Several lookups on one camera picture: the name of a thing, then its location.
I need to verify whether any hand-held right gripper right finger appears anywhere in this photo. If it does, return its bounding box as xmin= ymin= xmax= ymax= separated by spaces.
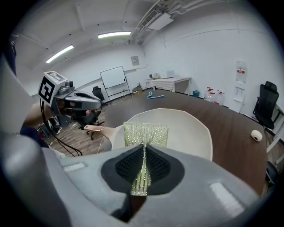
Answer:
xmin=130 ymin=144 xmax=260 ymax=227

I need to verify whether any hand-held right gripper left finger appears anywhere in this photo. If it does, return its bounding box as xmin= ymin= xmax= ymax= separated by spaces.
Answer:
xmin=44 ymin=144 xmax=146 ymax=227

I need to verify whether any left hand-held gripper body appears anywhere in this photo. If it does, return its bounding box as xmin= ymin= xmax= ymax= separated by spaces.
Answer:
xmin=38 ymin=70 xmax=75 ymax=109

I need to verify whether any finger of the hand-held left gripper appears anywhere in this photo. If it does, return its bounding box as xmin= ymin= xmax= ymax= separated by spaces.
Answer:
xmin=71 ymin=92 xmax=103 ymax=111

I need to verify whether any beige frying pan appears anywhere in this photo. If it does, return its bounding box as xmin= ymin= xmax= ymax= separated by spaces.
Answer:
xmin=84 ymin=108 xmax=213 ymax=161

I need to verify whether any light green sponge cloth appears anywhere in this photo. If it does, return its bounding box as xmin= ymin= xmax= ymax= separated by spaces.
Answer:
xmin=123 ymin=121 xmax=170 ymax=197

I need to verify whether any person's left forearm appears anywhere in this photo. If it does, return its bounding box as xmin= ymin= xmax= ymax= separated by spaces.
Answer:
xmin=24 ymin=103 xmax=55 ymax=128

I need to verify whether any person's left hand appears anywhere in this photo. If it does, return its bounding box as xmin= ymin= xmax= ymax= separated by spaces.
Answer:
xmin=56 ymin=98 xmax=92 ymax=117

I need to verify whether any black office chair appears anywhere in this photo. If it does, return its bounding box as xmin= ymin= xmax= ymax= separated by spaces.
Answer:
xmin=252 ymin=81 xmax=280 ymax=130
xmin=77 ymin=110 xmax=105 ymax=141
xmin=92 ymin=86 xmax=106 ymax=105

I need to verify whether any whiteboard on stand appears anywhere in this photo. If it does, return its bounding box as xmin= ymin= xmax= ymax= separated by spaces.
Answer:
xmin=99 ymin=66 xmax=131 ymax=98

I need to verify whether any ceiling tube light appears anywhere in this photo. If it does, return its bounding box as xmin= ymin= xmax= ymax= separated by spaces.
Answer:
xmin=45 ymin=45 xmax=75 ymax=64
xmin=98 ymin=31 xmax=132 ymax=39

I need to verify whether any navy and white shirt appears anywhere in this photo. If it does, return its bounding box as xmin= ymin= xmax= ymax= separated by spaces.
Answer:
xmin=20 ymin=126 xmax=49 ymax=149

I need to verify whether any small beige round object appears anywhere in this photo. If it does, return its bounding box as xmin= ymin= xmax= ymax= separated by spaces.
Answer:
xmin=251 ymin=130 xmax=263 ymax=142

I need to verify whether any white table with checked cloth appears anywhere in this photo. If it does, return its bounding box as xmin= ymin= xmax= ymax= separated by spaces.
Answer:
xmin=146 ymin=76 xmax=192 ymax=93

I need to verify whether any white desk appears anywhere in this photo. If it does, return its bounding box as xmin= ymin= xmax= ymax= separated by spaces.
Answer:
xmin=266 ymin=104 xmax=284 ymax=153

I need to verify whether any ceiling air conditioner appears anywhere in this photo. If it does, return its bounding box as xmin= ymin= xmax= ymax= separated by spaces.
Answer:
xmin=141 ymin=8 xmax=174 ymax=31

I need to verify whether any white water dispenser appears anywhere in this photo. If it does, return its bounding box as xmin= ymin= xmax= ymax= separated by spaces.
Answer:
xmin=233 ymin=61 xmax=248 ymax=113

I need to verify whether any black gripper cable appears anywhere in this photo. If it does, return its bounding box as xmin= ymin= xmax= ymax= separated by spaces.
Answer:
xmin=39 ymin=99 xmax=83 ymax=157

